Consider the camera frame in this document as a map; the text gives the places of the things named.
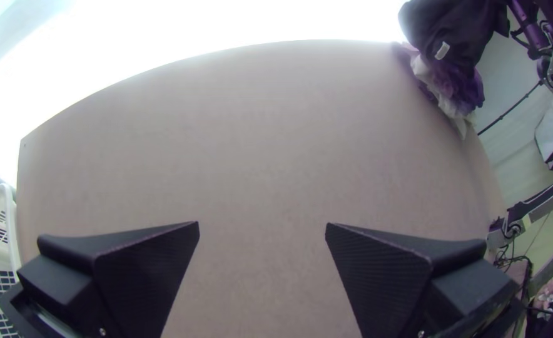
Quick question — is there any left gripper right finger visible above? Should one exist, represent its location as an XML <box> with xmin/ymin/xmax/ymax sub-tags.
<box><xmin>325</xmin><ymin>222</ymin><xmax>517</xmax><ymax>338</ymax></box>

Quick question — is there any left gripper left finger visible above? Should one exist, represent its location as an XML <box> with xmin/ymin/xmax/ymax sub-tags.
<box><xmin>17</xmin><ymin>221</ymin><xmax>200</xmax><ymax>338</ymax></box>

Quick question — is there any black cable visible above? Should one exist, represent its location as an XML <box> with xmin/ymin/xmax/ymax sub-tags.
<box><xmin>477</xmin><ymin>81</ymin><xmax>544</xmax><ymax>137</ymax></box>

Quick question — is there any heap of clothes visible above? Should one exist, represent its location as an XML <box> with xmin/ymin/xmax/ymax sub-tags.
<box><xmin>391</xmin><ymin>0</ymin><xmax>512</xmax><ymax>140</ymax></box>

